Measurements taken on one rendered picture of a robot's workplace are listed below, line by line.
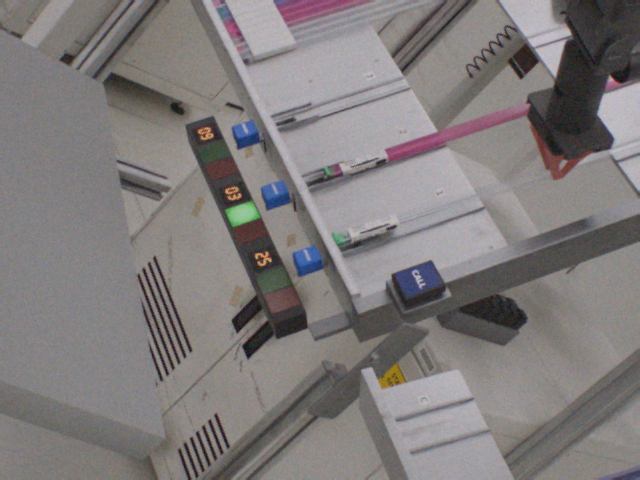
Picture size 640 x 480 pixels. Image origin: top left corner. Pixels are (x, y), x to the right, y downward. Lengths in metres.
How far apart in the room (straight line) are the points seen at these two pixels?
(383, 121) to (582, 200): 2.09
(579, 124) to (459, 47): 2.67
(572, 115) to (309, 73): 0.40
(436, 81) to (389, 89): 2.47
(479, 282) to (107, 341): 0.45
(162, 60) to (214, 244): 1.02
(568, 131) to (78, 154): 0.57
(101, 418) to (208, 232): 0.95
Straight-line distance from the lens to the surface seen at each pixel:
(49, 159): 1.45
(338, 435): 1.83
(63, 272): 1.31
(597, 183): 3.65
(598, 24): 1.34
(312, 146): 1.58
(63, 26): 2.36
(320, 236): 1.47
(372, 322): 1.43
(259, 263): 1.48
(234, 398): 1.99
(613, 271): 3.55
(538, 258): 1.48
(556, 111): 1.45
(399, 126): 1.60
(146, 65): 3.04
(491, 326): 1.87
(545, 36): 1.73
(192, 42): 3.04
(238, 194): 1.55
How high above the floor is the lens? 1.31
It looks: 23 degrees down
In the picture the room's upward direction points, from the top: 45 degrees clockwise
